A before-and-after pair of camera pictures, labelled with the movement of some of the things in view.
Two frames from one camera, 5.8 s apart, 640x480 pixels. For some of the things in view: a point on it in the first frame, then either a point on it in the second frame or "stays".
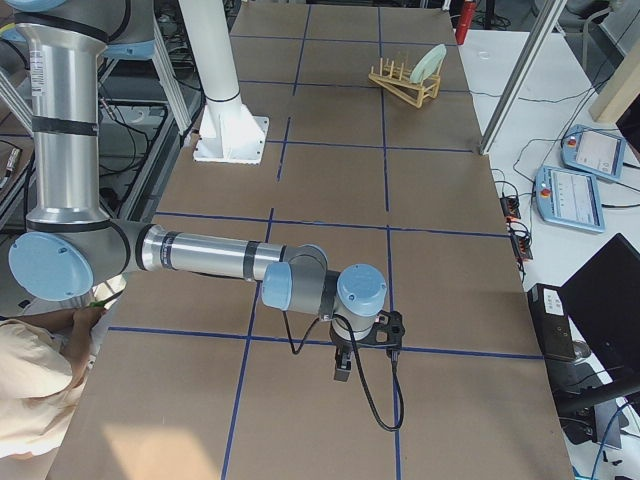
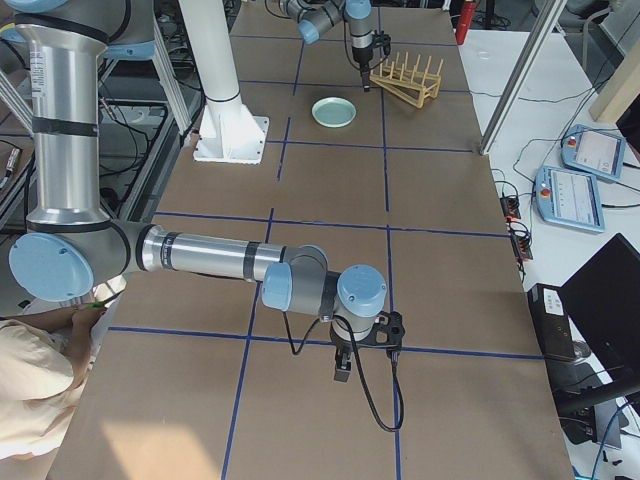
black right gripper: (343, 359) stays
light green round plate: (428, 63) to (333, 112)
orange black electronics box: (520, 236) stays
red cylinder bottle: (469, 7) stays
